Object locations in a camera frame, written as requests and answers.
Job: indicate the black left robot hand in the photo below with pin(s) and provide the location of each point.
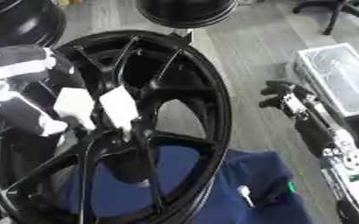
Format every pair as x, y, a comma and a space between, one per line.
19, 113

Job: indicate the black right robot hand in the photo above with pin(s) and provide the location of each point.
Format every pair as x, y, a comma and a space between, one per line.
313, 131

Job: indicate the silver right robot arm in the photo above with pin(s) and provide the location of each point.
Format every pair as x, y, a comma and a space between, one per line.
356, 175

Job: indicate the black round wheel rim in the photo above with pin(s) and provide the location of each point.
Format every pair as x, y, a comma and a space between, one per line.
19, 23
187, 13

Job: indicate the white pin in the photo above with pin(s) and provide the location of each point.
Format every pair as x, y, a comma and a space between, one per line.
245, 193

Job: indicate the black spoked wheel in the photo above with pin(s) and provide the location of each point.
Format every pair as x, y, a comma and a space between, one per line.
187, 87

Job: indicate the small green tag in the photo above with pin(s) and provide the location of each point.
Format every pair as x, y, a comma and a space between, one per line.
292, 187

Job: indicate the black office chair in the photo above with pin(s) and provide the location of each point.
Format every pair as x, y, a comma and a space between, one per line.
336, 11

